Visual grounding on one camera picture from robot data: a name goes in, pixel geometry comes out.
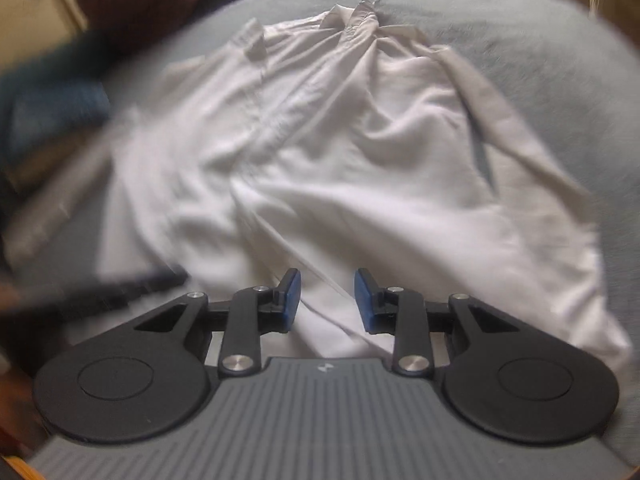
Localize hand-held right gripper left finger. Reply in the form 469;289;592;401
134;267;302;377

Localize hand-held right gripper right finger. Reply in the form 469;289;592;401
354;267;521;377

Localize folded beige pants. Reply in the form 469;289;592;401
10;130;106;188

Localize white shirt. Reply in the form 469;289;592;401
10;0;633;361

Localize folded blue jeans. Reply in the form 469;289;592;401
10;85;111;161

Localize cream carved headboard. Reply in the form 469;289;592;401
0;0;88;56

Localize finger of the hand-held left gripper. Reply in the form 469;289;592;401
100;267;188;303

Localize teal duvet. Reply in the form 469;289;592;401
0;35;111;111

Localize grey blanket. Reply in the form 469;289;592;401
0;0;640;361

